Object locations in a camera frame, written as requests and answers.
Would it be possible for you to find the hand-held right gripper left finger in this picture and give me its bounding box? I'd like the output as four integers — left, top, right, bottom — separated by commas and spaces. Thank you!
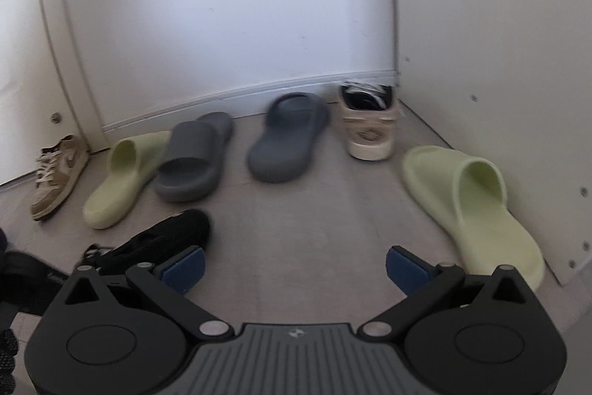
60, 246, 236, 341

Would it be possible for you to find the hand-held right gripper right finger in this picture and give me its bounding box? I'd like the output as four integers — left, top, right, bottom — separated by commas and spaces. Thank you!
361, 244, 534, 341

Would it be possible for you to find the black suede shoe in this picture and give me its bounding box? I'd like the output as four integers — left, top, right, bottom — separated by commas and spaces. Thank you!
82, 210, 211, 278

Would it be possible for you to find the pale green foam slide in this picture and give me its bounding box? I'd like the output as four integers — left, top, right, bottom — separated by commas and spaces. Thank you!
401, 145, 545, 291
82, 130, 174, 230

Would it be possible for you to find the grey foam slide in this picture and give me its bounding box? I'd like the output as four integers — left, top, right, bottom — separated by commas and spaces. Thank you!
246, 93, 330, 184
154, 112, 234, 202

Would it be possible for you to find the brown suede sneaker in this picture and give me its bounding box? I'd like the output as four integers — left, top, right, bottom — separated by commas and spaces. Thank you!
30, 135, 91, 221

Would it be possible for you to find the beige leather sneaker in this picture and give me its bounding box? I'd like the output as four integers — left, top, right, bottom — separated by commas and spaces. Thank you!
340, 83, 396, 161

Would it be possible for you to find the person's left hand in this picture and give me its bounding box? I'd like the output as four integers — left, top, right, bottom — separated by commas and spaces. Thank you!
0, 328, 19, 382

